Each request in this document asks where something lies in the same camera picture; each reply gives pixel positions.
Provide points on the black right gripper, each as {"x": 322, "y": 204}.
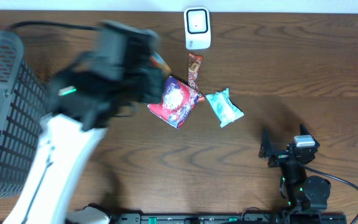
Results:
{"x": 279, "y": 157}

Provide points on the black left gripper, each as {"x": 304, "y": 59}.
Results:
{"x": 153, "y": 86}

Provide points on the red purple snack bag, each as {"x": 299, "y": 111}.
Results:
{"x": 178, "y": 100}

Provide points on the red chocolate bar wrapper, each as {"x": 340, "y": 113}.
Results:
{"x": 193, "y": 69}

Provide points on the mint green snack packet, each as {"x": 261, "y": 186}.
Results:
{"x": 223, "y": 107}

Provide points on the small orange juice carton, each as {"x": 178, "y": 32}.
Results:
{"x": 158, "y": 61}

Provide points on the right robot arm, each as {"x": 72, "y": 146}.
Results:
{"x": 307, "y": 195}

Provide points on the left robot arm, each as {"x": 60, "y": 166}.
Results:
{"x": 84, "y": 96}

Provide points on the white barcode scanner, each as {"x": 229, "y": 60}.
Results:
{"x": 197, "y": 28}

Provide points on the grey plastic mesh basket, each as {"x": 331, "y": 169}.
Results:
{"x": 22, "y": 104}

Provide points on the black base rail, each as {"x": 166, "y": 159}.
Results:
{"x": 250, "y": 218}

